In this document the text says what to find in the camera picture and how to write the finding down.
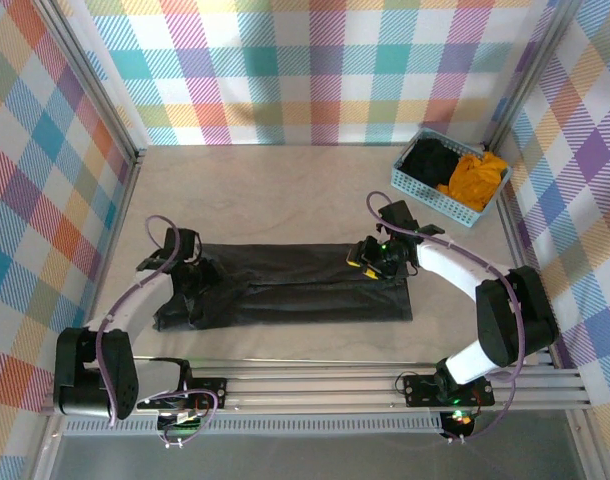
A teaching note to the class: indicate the dark grey t-shirt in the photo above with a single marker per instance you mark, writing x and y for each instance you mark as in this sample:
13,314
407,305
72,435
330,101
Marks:
305,290

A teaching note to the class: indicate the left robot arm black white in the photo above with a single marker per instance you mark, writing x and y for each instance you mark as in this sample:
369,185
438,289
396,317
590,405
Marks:
80,370

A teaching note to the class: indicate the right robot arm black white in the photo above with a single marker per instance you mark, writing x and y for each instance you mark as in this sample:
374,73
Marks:
500,320

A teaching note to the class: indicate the light blue plastic basket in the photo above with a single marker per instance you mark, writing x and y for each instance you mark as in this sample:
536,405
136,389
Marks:
410,186

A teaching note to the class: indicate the black t-shirt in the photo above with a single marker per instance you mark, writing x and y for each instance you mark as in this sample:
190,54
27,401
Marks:
430,160

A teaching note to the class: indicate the orange t-shirt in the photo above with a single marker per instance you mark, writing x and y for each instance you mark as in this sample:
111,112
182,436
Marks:
477,182

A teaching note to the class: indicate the grey metal panel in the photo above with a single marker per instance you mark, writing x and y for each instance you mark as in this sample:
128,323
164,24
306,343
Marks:
310,457

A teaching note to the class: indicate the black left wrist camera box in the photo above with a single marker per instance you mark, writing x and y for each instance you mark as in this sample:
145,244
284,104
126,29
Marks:
182,242

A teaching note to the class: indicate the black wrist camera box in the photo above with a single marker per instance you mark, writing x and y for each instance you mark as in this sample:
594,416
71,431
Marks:
182,242
397,215

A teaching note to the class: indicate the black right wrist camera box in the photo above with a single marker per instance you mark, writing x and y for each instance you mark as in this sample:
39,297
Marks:
397,215

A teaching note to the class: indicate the aluminium side rail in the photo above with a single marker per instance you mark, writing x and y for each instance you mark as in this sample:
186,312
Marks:
512,235
127,200

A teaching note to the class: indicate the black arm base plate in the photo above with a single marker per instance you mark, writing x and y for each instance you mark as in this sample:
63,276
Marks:
420,390
210,392

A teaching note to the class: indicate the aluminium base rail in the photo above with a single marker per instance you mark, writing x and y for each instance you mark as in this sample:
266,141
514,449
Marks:
310,390

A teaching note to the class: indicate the aluminium corner post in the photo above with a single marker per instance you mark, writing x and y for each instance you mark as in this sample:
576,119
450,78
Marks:
530,75
90,85

